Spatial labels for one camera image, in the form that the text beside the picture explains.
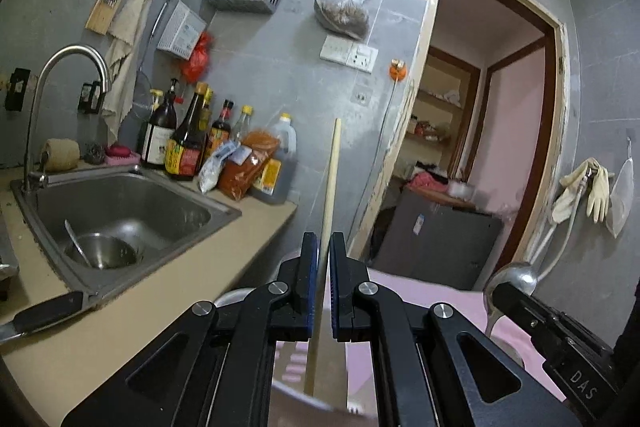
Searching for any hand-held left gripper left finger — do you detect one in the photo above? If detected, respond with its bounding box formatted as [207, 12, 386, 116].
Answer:
[60, 232, 321, 427]

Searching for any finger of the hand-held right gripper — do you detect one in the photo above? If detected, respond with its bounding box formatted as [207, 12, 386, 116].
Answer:
[492, 282, 566, 360]

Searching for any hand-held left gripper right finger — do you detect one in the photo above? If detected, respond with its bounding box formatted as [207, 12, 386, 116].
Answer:
[329, 233, 583, 427]

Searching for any metal ladle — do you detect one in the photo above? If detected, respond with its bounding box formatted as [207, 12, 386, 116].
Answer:
[482, 261, 540, 343]

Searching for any long wooden chopstick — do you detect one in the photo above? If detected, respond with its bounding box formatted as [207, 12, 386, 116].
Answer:
[303, 118, 343, 397]

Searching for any pink floral cloth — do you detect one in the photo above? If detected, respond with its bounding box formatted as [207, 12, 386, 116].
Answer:
[320, 269, 568, 413]

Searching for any grey cabinet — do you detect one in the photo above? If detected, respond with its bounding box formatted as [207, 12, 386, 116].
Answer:
[369, 186, 504, 291]

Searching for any grey metal pot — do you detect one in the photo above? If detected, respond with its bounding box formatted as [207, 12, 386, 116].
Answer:
[446, 179, 477, 200]

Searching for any cream rubber glove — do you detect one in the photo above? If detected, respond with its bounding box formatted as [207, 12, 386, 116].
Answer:
[586, 164, 616, 223]
[551, 158, 601, 224]

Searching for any red chilli powder bag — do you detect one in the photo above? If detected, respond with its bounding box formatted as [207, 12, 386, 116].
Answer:
[217, 129, 282, 200]

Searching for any red crumpled cloth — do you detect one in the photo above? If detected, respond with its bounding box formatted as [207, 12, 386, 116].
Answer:
[409, 171, 449, 193]

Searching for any yellow-capped oil jug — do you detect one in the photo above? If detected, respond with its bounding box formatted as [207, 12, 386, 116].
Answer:
[250, 113, 297, 206]

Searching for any white seasoning bag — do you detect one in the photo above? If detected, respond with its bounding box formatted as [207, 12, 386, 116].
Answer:
[198, 140, 239, 194]

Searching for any clear yellow-capped bottle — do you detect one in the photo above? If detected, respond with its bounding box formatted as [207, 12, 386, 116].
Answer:
[232, 105, 254, 144]

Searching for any small dark red-capped bottle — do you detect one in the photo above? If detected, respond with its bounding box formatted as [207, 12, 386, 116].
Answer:
[206, 99, 235, 160]

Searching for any stainless steel sink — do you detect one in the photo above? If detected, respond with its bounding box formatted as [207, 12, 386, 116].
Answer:
[10, 166, 244, 304]

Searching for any wooden shelf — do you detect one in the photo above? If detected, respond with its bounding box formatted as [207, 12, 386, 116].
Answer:
[404, 86, 469, 148]

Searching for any large soy sauce bottle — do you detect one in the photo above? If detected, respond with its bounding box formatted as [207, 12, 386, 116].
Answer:
[165, 82, 212, 182]

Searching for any steel bowl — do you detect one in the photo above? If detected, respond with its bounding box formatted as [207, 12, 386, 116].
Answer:
[64, 233, 147, 271]

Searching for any dark pump-top bottle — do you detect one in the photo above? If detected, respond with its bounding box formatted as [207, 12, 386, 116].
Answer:
[141, 78, 180, 170]

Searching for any pink soap dish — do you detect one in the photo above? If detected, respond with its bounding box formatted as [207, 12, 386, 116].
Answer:
[104, 144, 142, 166]

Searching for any metal spoon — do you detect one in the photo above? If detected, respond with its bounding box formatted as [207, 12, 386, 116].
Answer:
[64, 220, 94, 268]

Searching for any steel wool pad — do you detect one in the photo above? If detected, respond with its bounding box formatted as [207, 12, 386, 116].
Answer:
[82, 143, 106, 166]

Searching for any red plastic bag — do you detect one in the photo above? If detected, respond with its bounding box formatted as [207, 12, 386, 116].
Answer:
[179, 32, 214, 84]

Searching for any clear bag of dried goods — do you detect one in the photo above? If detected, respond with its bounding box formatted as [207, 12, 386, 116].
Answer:
[313, 0, 377, 41]

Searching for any beige loofah scrubber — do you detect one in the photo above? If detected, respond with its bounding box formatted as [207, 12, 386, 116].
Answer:
[40, 138, 81, 173]

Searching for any beige dish towel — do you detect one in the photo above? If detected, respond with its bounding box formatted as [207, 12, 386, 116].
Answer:
[101, 0, 156, 134]

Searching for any curved steel faucet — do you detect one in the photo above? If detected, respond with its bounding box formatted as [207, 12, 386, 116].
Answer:
[22, 46, 112, 194]

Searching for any white hose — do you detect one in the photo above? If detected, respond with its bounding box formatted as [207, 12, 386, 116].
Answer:
[529, 167, 601, 289]

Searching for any wooden door frame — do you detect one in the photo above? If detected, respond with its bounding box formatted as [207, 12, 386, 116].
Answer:
[349, 0, 572, 279]

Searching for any white wall socket panel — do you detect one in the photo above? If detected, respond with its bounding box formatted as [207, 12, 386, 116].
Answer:
[319, 34, 380, 74]

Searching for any black-handled knife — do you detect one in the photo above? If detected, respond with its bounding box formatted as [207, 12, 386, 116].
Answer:
[0, 291, 85, 346]

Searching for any small white wall basket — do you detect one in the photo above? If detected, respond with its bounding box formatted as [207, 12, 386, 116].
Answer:
[155, 0, 207, 60]

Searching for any black wall bracket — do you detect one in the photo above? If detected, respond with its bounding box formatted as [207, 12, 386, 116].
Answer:
[77, 80, 104, 114]
[4, 67, 32, 112]

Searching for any grey wall rack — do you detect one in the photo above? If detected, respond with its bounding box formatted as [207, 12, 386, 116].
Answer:
[202, 0, 284, 16]

